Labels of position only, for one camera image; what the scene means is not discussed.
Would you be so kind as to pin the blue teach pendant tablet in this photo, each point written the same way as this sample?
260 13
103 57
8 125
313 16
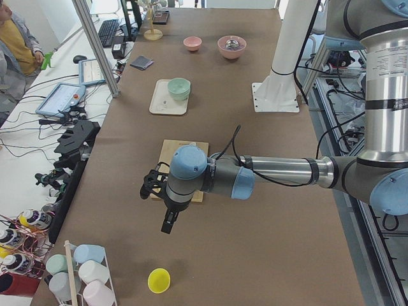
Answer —
61 99

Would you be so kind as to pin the pink cup on rack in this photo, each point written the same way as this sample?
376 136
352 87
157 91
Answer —
97 293

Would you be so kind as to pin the black computer mouse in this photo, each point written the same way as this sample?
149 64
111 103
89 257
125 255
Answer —
79 58

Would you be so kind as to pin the wooden cup rack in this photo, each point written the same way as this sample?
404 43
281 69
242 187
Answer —
77 286

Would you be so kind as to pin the bamboo cutting board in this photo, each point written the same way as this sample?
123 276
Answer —
188 166

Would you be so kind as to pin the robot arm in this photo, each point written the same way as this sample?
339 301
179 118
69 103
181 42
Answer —
377 176

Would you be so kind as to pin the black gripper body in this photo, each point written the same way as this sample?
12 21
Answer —
174 206

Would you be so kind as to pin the black power adapter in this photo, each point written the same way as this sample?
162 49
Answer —
118 47

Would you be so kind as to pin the grey folded cloth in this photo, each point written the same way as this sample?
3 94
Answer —
142 62

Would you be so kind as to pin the blue cup on rack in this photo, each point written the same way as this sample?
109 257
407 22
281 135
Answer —
86 252

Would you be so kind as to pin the dark wooden tray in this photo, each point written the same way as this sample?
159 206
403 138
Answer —
161 17

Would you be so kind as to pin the black keyboard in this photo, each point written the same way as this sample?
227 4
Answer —
107 32

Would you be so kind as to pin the black slotted stand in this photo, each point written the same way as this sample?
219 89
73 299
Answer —
71 141

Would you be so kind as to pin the person in yellow shirt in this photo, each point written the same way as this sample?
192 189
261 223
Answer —
21 55

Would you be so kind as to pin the green cup on rack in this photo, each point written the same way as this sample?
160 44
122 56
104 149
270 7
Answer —
56 264

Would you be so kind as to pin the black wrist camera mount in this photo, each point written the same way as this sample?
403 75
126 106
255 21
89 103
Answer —
155 183

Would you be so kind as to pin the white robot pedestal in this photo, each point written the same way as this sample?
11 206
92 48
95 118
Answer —
277 92

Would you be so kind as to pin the white cup on rack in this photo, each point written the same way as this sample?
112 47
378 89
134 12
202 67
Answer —
92 270

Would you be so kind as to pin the small pink bowl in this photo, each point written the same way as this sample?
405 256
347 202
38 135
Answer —
192 43

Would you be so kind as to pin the red container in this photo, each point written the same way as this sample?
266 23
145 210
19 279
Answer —
18 285

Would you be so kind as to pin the green toy figure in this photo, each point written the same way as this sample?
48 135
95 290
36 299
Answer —
47 61

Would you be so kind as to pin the yellow plastic cup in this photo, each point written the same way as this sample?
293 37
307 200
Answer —
159 280

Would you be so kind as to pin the yellow paint bottle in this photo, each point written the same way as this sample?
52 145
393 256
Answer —
36 219

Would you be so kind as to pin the cream rabbit tray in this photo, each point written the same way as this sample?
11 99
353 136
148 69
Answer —
163 104

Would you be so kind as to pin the wooden jewellery tree stand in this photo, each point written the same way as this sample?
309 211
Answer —
151 6

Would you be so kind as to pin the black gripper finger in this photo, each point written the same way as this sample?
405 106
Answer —
172 219
165 226

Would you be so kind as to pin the grey cup on rack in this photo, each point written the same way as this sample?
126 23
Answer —
59 286

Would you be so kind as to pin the stacked green bowls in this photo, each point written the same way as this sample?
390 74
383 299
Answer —
179 88

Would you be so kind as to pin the aluminium frame post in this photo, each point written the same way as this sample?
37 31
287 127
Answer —
82 11

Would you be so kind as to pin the large pink bowl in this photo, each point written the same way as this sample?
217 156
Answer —
231 54

